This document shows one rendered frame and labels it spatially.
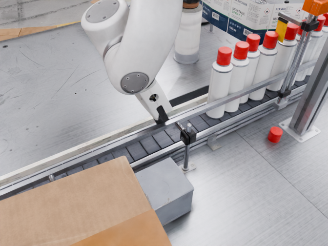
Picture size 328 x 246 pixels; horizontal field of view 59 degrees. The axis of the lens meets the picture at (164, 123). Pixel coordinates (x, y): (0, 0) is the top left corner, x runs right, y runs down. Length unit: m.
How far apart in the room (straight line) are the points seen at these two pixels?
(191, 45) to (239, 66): 0.28
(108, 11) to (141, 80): 0.12
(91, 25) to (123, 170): 0.24
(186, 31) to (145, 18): 0.55
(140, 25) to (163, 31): 0.04
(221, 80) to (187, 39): 0.29
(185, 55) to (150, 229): 0.74
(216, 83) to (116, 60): 0.35
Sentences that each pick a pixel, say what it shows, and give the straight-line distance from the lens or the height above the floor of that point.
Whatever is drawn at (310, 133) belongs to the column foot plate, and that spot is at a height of 0.83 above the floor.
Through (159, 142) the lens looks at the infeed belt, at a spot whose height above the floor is 0.88.
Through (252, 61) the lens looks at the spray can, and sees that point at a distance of 0.80.
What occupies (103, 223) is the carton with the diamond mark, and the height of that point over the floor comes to 1.12.
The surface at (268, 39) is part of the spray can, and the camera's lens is 0.80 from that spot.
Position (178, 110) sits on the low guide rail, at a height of 0.91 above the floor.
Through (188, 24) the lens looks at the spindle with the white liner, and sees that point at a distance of 0.95.
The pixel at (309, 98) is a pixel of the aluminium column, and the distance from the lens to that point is 0.86.
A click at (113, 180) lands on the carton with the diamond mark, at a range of 0.39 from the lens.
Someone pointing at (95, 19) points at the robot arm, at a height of 1.23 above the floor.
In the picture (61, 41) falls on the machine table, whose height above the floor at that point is 0.83.
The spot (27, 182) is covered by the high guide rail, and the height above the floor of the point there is 0.96.
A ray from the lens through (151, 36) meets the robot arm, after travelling 0.43.
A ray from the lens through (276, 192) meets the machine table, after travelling 0.77.
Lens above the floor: 1.44
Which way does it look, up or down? 45 degrees down
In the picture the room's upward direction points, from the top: straight up
